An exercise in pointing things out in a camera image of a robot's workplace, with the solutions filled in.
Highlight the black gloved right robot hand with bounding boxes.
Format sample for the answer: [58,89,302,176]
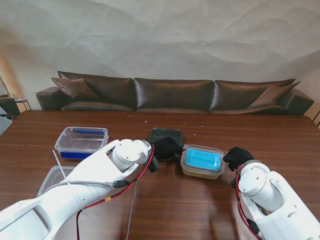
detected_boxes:
[222,146,255,172]

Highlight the black office chair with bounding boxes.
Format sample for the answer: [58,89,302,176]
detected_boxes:
[0,96,21,121]

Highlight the grey network cable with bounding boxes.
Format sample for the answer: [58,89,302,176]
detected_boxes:
[37,179,127,240]

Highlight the red black arm cables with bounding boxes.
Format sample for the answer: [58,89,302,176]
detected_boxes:
[234,166,263,240]
[76,146,156,240]

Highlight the small side table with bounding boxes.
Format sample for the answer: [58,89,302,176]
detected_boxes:
[13,94,32,111]

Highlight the clear lid with blue insert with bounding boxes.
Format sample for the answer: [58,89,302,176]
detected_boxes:
[180,144,226,175]

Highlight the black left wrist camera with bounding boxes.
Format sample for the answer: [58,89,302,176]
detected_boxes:
[147,156,161,174]

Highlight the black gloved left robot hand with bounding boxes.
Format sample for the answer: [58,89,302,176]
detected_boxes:
[148,136,187,159]

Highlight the clear container with blue clips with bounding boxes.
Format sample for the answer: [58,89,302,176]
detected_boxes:
[54,126,109,160]

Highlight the red black right arm cables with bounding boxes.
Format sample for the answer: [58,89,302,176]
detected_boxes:
[234,166,263,240]

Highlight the dark brown leather sofa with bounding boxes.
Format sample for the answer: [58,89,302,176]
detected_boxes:
[35,70,315,116]

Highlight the red black left arm cables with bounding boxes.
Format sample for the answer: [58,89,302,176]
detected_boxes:
[76,146,156,240]

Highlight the black ribbed plastic tray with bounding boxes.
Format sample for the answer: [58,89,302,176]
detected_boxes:
[147,128,182,162]

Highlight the brown leather cushion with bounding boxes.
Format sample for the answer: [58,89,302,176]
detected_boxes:
[247,81,302,109]
[51,77,101,102]

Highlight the white zip tie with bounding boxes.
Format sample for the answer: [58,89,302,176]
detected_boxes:
[52,149,70,186]

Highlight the thin clear plastic tray lid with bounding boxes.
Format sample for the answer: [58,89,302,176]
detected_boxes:
[147,127,183,162]

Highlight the clear lid with blue label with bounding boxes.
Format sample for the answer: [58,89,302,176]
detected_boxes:
[36,165,76,197]

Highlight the kraft paper food container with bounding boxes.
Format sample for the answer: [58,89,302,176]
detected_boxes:
[180,166,225,180]

